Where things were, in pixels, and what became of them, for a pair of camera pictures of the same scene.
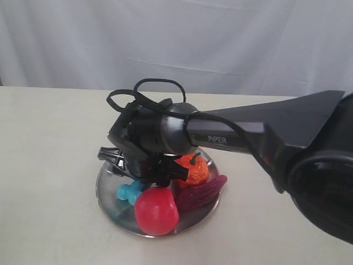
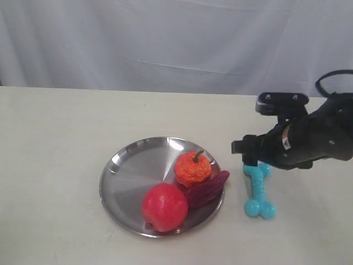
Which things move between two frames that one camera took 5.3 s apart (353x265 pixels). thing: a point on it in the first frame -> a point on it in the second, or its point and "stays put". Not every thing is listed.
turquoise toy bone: (129, 191) -> (259, 206)
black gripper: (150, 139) -> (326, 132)
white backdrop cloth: (298, 48) stays put
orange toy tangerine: (198, 170) stays put
